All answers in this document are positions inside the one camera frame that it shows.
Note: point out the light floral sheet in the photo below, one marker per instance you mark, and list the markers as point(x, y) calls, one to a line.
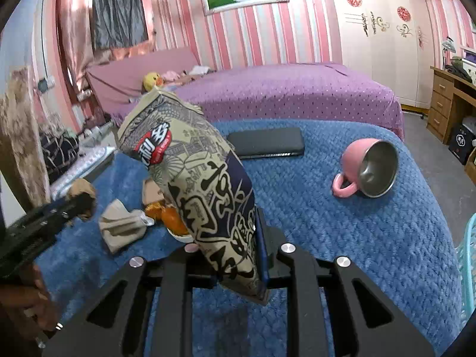
point(85, 158)

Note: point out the wooden desk with drawers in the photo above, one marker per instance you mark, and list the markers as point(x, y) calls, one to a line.
point(440, 96)

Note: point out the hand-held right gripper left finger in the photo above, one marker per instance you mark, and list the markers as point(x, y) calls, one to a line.
point(182, 267)

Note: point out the dark green clothing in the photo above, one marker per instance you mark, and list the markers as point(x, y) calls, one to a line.
point(459, 68)

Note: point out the wall socket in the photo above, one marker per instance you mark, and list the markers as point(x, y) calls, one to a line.
point(46, 83)

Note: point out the pink covered headboard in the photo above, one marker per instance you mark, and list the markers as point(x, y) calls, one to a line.
point(122, 74)

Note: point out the light blue plastic basket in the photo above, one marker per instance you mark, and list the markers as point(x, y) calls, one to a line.
point(469, 267)

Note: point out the purple bed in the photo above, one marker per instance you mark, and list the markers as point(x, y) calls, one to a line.
point(297, 93)

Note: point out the desk lamp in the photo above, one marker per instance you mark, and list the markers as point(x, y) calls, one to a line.
point(449, 44)

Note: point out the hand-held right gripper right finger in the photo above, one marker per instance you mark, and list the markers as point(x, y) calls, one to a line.
point(262, 256)

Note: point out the phone in brown case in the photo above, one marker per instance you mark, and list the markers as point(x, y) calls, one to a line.
point(150, 193)

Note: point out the dark patterned bag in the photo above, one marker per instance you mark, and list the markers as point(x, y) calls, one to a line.
point(59, 154)

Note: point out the pink plush toy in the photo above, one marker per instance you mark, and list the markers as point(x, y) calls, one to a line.
point(171, 75)

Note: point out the brown scrap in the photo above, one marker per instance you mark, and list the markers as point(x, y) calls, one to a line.
point(80, 187)

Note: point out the person's left hand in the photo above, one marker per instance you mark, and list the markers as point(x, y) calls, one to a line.
point(37, 297)

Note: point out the pink curtain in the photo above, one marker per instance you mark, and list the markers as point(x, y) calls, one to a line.
point(76, 26)

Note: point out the white decorated wardrobe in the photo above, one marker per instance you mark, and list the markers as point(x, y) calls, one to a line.
point(372, 63)

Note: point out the beige printed snack bag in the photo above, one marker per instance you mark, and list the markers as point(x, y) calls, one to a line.
point(208, 186)

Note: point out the white paper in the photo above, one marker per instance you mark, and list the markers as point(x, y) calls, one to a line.
point(199, 70)

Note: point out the beige cloth scrap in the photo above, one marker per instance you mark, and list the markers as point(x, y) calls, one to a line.
point(119, 227)

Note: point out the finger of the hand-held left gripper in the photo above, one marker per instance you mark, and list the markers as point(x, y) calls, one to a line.
point(74, 208)

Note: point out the pink steel-lined mug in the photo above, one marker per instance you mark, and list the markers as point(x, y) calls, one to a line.
point(351, 156)

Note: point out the beige floral blanket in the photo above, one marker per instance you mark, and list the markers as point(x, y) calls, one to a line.
point(18, 119)

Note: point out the dark grey curtain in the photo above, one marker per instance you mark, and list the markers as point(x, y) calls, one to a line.
point(115, 11)

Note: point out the cream white bowl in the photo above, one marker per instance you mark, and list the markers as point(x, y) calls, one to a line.
point(182, 238)

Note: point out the yellow duck plush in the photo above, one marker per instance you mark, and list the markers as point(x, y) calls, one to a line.
point(152, 80)

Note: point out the black phone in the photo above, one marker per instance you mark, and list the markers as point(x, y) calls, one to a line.
point(267, 141)

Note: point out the black box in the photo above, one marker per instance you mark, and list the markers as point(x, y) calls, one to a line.
point(461, 137)

